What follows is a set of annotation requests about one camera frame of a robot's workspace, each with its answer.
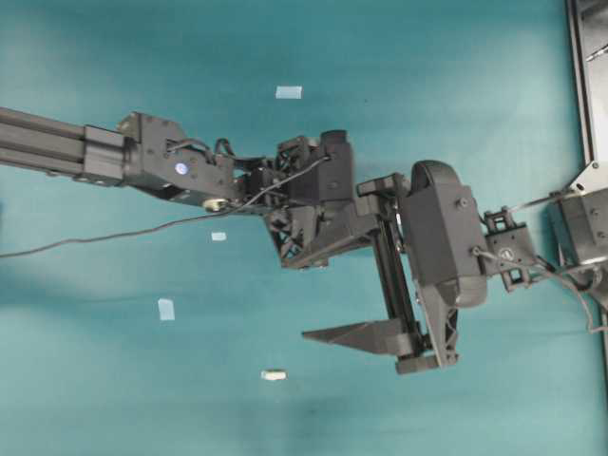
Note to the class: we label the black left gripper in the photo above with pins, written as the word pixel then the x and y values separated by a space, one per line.
pixel 308 235

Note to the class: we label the small wooden dowel rod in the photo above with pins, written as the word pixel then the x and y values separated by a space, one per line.
pixel 273 375

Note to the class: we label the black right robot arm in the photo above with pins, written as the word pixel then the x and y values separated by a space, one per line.
pixel 580 227

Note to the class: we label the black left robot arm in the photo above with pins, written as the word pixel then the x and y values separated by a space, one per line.
pixel 147 153

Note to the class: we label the blue tape marker top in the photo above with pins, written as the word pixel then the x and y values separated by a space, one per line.
pixel 288 92

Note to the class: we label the blue tape marker lower-left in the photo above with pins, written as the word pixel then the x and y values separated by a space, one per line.
pixel 166 309

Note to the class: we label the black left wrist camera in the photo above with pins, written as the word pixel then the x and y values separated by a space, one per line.
pixel 332 179

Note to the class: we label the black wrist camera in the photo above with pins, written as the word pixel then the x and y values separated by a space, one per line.
pixel 332 179
pixel 442 228

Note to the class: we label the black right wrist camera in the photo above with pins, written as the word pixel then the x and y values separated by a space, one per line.
pixel 442 228

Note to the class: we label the grey metal base plate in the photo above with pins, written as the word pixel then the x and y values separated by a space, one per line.
pixel 592 178

